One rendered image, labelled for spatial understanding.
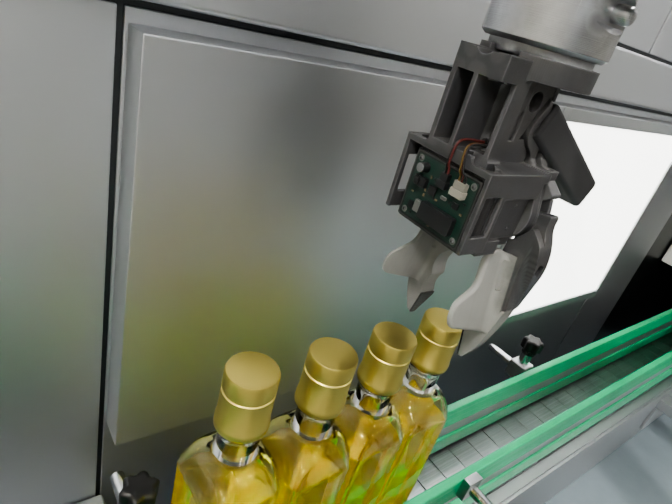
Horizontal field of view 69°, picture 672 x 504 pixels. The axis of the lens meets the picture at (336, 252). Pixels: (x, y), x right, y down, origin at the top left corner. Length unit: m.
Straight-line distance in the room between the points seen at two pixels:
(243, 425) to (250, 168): 0.18
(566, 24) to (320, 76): 0.17
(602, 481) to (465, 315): 0.74
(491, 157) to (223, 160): 0.18
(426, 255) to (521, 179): 0.12
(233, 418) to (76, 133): 0.20
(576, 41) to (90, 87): 0.28
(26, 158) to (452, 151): 0.26
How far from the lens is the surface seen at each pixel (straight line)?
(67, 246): 0.39
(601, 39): 0.31
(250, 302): 0.44
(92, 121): 0.36
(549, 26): 0.30
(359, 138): 0.42
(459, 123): 0.30
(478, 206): 0.29
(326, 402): 0.34
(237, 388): 0.29
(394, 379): 0.37
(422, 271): 0.40
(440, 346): 0.40
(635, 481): 1.11
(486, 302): 0.36
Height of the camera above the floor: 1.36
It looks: 27 degrees down
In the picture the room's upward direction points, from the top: 16 degrees clockwise
